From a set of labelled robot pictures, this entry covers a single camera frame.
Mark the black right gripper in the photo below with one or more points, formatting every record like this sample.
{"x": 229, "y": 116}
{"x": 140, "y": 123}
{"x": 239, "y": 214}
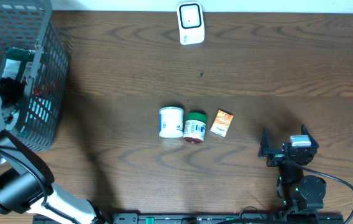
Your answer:
{"x": 265, "y": 145}

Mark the orange tissue pack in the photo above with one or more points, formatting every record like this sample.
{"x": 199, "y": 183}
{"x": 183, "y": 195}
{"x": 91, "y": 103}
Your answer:
{"x": 221, "y": 123}

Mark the green lid jar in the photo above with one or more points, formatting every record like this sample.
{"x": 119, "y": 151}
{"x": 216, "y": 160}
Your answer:
{"x": 195, "y": 127}

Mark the white plastic jar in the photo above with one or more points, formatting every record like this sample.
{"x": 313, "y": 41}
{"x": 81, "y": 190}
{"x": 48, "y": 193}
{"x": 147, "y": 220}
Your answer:
{"x": 171, "y": 122}

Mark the green white wipes pack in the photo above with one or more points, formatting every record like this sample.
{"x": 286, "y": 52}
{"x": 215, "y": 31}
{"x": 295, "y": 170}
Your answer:
{"x": 18, "y": 65}

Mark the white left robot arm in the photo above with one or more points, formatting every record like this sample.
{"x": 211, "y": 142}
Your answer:
{"x": 27, "y": 185}

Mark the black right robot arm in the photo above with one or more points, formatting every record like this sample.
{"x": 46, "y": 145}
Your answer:
{"x": 301, "y": 193}

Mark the white barcode scanner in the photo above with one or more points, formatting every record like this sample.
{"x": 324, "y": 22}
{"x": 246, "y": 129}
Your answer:
{"x": 190, "y": 23}

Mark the grey plastic mesh basket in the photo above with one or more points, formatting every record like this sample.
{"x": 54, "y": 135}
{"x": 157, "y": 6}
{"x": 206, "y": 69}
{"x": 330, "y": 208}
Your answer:
{"x": 27, "y": 25}

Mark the black mounting rail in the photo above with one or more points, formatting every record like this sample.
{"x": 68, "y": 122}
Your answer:
{"x": 133, "y": 218}

